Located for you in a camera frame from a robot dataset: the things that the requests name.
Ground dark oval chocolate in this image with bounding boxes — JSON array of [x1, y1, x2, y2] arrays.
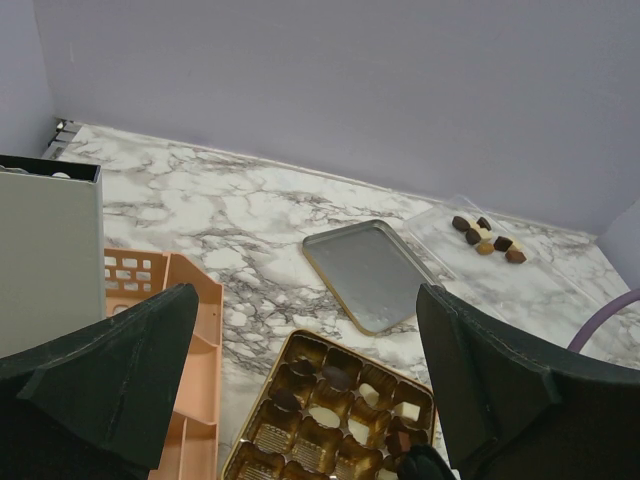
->
[[322, 365, 352, 391]]

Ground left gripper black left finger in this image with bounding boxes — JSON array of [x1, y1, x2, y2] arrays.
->
[[1, 283, 199, 479]]

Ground gold chocolate box tray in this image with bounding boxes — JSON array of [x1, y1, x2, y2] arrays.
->
[[221, 330, 436, 479]]

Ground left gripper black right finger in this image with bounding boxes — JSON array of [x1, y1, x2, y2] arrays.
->
[[416, 284, 639, 479]]

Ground brown chocolate piece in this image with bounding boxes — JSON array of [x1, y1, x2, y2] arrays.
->
[[505, 249, 527, 264]]

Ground white oval chocolate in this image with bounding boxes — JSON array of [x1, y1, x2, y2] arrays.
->
[[308, 406, 341, 428]]

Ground peach desk organizer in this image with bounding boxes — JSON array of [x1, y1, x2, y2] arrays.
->
[[104, 248, 224, 479]]

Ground white chocolate bottom row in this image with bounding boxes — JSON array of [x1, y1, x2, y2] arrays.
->
[[376, 468, 398, 480]]

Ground white board sheet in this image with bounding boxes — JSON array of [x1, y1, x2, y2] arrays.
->
[[1, 155, 106, 356]]

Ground silver tin lid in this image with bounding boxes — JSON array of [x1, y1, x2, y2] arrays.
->
[[302, 219, 442, 336]]

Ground clear plastic tray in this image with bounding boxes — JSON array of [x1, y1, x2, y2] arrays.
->
[[404, 195, 629, 346]]

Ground white square chocolate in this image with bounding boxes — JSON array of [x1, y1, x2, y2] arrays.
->
[[477, 228, 493, 242]]

